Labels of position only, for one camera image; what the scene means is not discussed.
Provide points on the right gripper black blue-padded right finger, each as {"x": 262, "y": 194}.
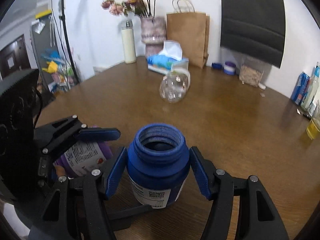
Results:
{"x": 258, "y": 217}

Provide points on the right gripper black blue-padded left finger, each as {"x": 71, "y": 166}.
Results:
{"x": 74, "y": 209}

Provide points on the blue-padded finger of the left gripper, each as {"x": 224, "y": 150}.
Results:
{"x": 98, "y": 134}

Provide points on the purple plastic jar white label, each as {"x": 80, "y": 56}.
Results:
{"x": 83, "y": 157}

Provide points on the blue plastic jar white label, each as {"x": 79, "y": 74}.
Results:
{"x": 158, "y": 165}

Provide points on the clear plastic jar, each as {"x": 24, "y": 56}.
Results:
{"x": 175, "y": 85}

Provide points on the person's hand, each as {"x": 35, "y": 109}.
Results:
{"x": 60, "y": 171}

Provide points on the glass of yellow liquid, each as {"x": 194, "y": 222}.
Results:
{"x": 313, "y": 128}

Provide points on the white thermos bottle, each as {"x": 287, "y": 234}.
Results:
{"x": 128, "y": 41}

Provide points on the blue tissue box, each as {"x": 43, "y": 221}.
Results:
{"x": 168, "y": 59}

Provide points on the pink mottled ceramic vase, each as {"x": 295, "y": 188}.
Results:
{"x": 154, "y": 33}

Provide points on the clear bottle blue label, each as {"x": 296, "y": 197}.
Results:
{"x": 311, "y": 90}

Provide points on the white round lid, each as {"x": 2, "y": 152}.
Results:
{"x": 261, "y": 86}

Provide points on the blue snack package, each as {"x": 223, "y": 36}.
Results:
{"x": 300, "y": 88}

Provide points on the clear container of nuts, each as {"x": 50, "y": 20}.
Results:
{"x": 251, "y": 70}

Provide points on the blue jar lid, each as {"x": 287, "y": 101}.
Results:
{"x": 217, "y": 66}

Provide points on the brown paper bag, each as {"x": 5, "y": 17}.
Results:
{"x": 191, "y": 30}

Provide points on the purple white small jar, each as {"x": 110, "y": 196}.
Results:
{"x": 229, "y": 68}

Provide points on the black paper bag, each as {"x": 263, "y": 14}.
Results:
{"x": 256, "y": 28}

